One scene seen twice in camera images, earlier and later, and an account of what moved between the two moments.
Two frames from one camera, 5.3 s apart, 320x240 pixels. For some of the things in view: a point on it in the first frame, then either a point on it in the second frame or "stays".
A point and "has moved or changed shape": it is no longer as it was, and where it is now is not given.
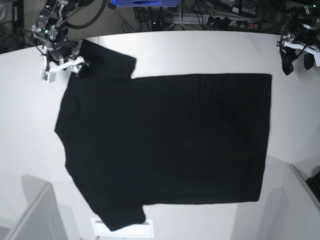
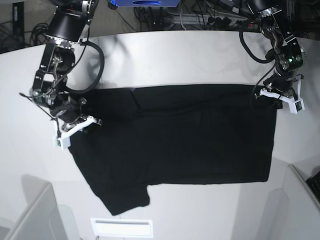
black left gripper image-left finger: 83,71 to 91,127
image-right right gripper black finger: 288,55 to 277,103
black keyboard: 314,182 stays
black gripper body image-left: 62,49 to 69,111
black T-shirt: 130,140 has moved or changed shape
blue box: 146,3 stays
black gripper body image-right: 308,36 to 284,83
